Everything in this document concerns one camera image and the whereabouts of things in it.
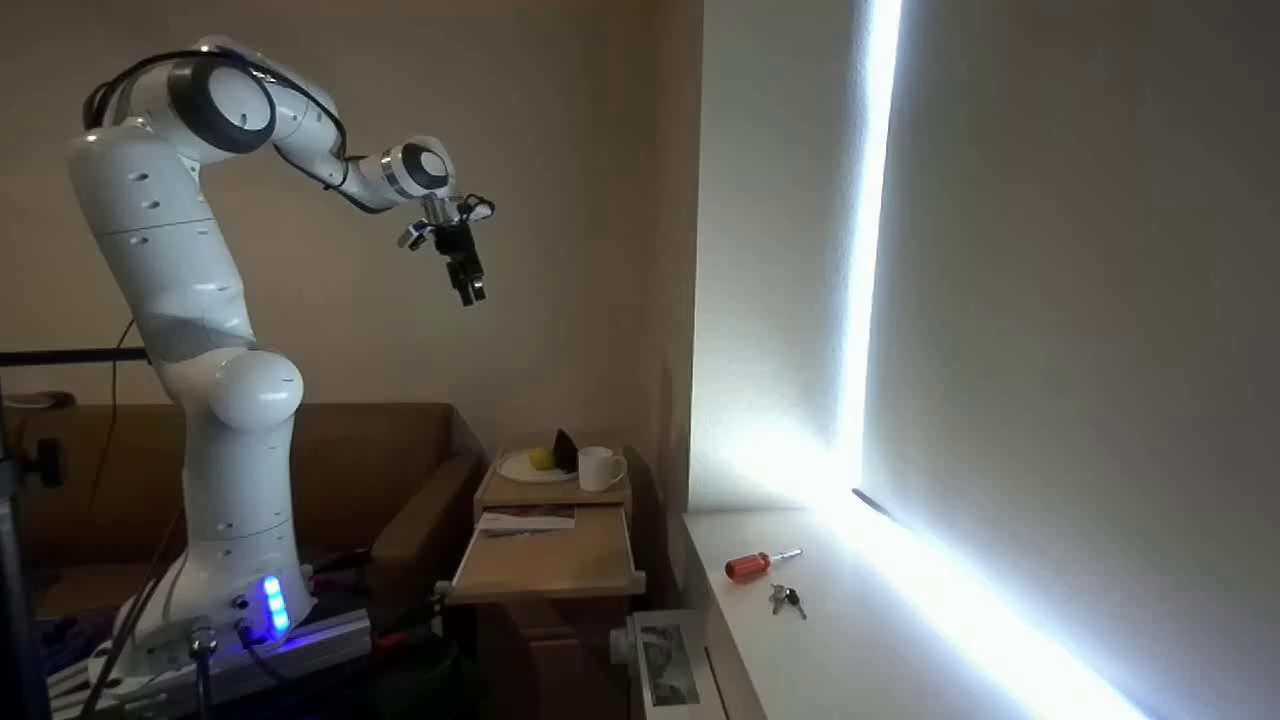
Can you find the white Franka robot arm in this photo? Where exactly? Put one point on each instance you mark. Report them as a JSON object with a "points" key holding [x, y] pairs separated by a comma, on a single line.
{"points": [[223, 467]]}

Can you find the narrow white roller blind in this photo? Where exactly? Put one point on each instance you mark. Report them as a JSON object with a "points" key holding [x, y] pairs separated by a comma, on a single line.
{"points": [[772, 254]]}

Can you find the white box with dark inside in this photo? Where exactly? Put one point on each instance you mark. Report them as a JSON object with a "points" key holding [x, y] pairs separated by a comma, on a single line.
{"points": [[667, 666]]}

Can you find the white windowsill ledge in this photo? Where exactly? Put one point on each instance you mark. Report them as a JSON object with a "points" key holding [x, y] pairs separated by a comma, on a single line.
{"points": [[825, 643]]}

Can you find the wooden side table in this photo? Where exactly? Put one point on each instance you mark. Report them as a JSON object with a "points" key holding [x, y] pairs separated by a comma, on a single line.
{"points": [[554, 643]]}

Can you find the black horizontal camera pole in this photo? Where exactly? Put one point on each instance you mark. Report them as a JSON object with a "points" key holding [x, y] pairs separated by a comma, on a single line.
{"points": [[66, 357]]}

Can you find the bunch of keys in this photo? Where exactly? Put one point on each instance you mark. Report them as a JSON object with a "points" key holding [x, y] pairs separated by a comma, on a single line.
{"points": [[787, 603]]}

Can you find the small black object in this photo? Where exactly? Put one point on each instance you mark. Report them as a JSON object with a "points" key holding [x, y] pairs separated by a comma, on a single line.
{"points": [[567, 450]]}

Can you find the wide white roller blind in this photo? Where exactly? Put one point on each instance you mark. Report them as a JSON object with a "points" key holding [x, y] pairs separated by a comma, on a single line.
{"points": [[1081, 292]]}

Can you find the white mug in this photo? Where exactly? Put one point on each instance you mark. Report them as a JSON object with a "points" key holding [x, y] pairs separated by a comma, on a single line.
{"points": [[603, 470]]}

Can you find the yellow food piece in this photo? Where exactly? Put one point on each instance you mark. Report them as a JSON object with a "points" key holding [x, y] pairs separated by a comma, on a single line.
{"points": [[541, 462]]}

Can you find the white plate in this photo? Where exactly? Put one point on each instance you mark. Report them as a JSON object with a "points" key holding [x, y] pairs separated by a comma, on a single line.
{"points": [[521, 470]]}

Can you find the flat white paper item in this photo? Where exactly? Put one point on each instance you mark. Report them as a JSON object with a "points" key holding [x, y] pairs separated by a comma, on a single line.
{"points": [[524, 521]]}

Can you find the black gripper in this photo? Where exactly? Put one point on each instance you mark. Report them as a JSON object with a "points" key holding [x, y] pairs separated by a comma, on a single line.
{"points": [[450, 229]]}

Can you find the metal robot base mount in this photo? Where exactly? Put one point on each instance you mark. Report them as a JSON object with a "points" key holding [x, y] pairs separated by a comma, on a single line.
{"points": [[226, 661]]}

